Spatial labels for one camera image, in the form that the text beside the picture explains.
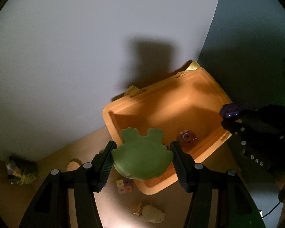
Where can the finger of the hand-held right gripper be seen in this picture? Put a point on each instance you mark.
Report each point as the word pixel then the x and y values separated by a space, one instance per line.
pixel 258 115
pixel 232 127

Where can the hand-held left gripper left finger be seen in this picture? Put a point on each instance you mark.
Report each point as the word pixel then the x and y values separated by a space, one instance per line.
pixel 106 168

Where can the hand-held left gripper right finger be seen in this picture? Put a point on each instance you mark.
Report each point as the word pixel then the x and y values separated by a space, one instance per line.
pixel 181 171

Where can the purple grape toy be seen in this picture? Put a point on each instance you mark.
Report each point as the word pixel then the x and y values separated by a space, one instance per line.
pixel 229 110

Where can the multicoloured cube toy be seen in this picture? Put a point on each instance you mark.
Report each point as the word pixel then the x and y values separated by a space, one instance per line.
pixel 123 187

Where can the purple camera toy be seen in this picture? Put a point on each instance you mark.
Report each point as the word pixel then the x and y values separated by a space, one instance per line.
pixel 187 139

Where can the orange flower-shaped cookie toy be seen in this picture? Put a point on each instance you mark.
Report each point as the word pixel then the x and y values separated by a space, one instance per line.
pixel 73 165

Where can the green frog toy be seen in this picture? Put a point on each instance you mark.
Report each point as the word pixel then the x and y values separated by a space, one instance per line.
pixel 142 159

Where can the yellow plush toy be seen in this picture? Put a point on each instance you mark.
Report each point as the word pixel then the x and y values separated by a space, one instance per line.
pixel 152 215

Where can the orange plastic container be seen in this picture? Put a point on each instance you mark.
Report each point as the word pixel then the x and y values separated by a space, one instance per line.
pixel 156 109

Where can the witch figurine with yellow dress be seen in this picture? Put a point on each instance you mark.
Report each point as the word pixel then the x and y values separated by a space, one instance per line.
pixel 19 173

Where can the wooden side board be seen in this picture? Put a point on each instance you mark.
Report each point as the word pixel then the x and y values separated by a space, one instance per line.
pixel 2 199

